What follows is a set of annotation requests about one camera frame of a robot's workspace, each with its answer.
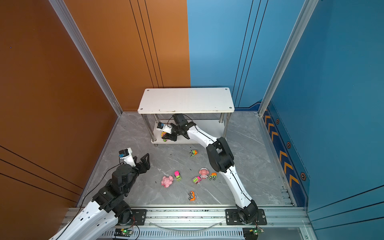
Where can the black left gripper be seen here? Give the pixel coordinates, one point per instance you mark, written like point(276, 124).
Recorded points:
point(146, 165)

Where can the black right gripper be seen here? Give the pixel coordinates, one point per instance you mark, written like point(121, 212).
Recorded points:
point(170, 137)

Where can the pink sheep toy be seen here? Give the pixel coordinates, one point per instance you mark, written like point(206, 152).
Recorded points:
point(167, 181)

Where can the pink round head doll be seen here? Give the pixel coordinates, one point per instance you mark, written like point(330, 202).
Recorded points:
point(204, 173)

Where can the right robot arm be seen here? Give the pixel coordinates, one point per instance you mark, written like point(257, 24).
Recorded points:
point(221, 160)

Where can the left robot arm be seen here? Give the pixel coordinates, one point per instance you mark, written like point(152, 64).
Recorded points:
point(107, 207)

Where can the white two-tier shelf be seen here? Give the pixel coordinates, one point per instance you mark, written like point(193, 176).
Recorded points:
point(187, 101)

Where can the green orange toy truck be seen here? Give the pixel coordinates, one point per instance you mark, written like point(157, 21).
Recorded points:
point(193, 153)

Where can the pink green toy truck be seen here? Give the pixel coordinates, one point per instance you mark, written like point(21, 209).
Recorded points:
point(177, 176)

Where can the pink green toy car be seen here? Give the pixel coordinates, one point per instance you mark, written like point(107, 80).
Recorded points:
point(196, 180)

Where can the orange green toy car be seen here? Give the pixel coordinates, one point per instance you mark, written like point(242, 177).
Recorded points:
point(213, 176)

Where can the orange toy race car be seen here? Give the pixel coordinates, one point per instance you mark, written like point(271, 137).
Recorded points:
point(192, 196)

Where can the left green circuit board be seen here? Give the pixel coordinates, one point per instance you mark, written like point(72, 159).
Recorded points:
point(123, 233)

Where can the green circuit board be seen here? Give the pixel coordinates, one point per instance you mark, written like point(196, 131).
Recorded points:
point(252, 234)
point(123, 233)

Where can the right green circuit board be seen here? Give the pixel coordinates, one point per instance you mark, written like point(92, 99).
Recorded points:
point(252, 234)

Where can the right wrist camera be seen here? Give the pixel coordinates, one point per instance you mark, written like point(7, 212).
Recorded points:
point(165, 127)

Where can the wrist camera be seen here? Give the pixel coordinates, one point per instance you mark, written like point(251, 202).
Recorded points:
point(126, 157)
point(165, 127)

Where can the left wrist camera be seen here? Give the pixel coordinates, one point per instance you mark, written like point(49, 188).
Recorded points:
point(126, 157)

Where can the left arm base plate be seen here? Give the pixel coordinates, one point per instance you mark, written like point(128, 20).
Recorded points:
point(133, 217)

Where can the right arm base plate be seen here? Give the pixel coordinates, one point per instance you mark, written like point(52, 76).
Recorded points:
point(233, 218)

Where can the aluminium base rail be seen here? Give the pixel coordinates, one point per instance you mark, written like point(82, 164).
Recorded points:
point(209, 223)

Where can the left aluminium corner post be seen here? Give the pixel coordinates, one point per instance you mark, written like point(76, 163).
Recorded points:
point(76, 36)

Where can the aluminium corner post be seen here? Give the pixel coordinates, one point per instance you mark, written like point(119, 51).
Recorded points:
point(76, 36)
point(295, 36)

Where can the right aluminium corner post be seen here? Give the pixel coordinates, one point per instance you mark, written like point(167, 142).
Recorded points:
point(295, 36)

